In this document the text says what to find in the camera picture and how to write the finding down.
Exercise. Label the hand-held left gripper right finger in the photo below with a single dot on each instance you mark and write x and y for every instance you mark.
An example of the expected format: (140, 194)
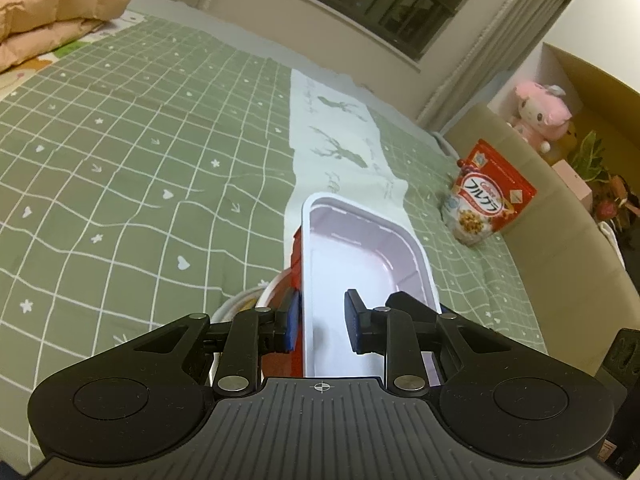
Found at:
(352, 325)

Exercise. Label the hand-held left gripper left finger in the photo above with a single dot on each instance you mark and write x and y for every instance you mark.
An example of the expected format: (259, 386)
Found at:
(291, 325)

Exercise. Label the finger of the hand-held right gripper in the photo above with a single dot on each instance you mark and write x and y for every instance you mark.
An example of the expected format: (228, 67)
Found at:
(410, 305)

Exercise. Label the white floral bowl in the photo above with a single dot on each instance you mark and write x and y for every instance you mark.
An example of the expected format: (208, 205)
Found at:
(270, 290)

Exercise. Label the red rectangular dish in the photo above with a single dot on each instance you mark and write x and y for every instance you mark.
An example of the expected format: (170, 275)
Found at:
(350, 250)

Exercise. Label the beige headboard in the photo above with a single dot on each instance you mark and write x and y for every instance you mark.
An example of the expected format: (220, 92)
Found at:
(560, 260)

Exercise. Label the red cereal bag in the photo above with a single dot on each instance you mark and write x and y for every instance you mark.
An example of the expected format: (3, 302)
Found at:
(480, 200)

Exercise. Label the red flower bouquet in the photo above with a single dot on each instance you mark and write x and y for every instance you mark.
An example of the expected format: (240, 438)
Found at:
(607, 207)

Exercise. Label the pink box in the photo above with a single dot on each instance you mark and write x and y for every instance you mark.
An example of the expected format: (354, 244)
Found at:
(572, 177)

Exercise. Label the white deer print paper runner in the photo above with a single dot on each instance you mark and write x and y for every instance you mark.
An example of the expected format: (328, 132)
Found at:
(340, 125)

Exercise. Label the green leafy plant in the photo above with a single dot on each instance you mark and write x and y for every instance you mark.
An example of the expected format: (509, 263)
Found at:
(592, 155)

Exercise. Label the yellow plush toy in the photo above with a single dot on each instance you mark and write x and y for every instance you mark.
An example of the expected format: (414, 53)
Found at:
(570, 140)

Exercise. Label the pink plush toy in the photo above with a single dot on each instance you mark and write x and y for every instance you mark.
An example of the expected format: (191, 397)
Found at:
(537, 110)

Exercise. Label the green checkered bed sheet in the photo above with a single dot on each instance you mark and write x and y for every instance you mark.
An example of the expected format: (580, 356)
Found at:
(125, 160)

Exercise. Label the cartoon printed sheet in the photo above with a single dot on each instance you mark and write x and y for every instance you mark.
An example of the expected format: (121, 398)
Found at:
(70, 50)

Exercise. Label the peach quilt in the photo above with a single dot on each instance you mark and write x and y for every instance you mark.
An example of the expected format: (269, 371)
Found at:
(50, 5)

